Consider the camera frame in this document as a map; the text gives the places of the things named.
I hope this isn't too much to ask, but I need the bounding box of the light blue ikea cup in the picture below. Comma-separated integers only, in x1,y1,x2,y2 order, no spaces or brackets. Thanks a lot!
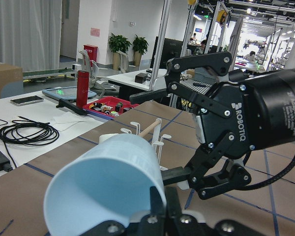
43,133,166,236

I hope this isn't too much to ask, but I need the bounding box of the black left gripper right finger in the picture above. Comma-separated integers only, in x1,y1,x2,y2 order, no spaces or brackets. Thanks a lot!
165,187,181,218

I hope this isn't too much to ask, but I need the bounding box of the white wire cup rack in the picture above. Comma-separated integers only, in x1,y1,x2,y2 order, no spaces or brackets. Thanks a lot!
130,118,172,171

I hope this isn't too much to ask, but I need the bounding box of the red parts bin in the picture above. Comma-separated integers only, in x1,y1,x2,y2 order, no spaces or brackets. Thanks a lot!
83,96,139,119

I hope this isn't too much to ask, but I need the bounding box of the black coiled cable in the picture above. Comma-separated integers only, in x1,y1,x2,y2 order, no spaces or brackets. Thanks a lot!
0,115,60,146

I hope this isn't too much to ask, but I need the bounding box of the smartphone on table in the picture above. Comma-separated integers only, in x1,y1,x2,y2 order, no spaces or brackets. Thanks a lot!
10,95,44,106

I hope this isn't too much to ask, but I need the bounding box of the red water bottle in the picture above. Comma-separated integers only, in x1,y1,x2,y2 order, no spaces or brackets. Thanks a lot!
76,70,89,108

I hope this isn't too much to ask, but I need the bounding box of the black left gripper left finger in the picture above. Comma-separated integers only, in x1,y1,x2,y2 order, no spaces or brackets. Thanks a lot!
149,186,166,216

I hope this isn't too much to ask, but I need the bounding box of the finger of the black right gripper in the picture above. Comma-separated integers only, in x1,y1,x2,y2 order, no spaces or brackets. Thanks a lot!
161,167,191,185
129,89,168,104

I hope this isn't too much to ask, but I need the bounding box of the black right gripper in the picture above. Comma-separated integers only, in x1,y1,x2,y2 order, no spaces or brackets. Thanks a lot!
165,52,295,200

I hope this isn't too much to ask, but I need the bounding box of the white ikea cup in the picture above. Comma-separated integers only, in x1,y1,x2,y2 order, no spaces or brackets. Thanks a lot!
98,133,118,144

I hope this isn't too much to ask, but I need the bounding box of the blue teach pendant tablet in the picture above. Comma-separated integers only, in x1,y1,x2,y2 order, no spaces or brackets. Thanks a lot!
41,85,97,102

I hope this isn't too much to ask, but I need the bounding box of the aluminium frame post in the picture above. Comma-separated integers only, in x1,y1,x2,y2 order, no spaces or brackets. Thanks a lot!
149,0,172,91

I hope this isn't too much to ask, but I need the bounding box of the green potted plant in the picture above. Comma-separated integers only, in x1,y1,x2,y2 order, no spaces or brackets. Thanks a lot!
108,33,132,70

